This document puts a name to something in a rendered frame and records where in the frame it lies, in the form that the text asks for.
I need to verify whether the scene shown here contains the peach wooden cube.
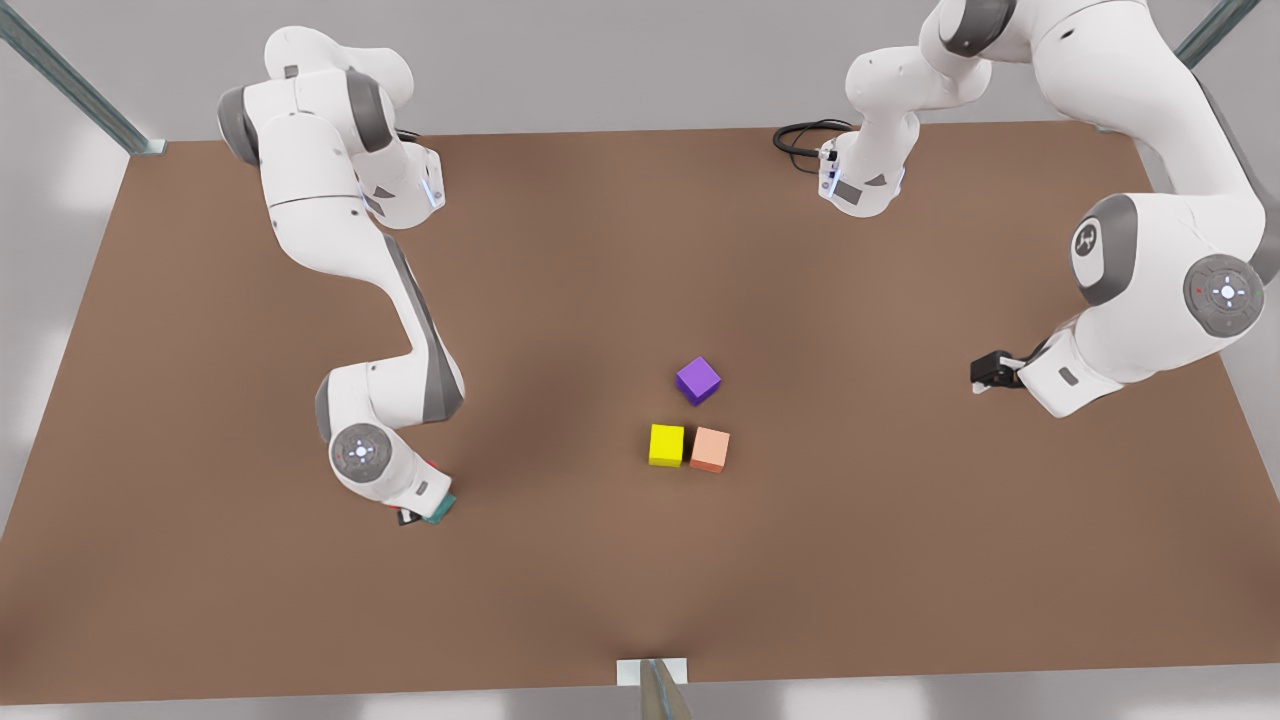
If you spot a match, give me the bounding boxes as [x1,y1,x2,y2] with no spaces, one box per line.
[689,426,732,475]

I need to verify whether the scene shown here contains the silver frame post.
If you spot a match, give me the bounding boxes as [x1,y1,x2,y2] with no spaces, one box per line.
[616,657,692,720]
[0,0,167,157]
[1174,0,1263,71]

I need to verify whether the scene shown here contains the purple wooden cube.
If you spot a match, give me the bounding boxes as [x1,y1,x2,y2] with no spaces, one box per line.
[675,356,723,408]

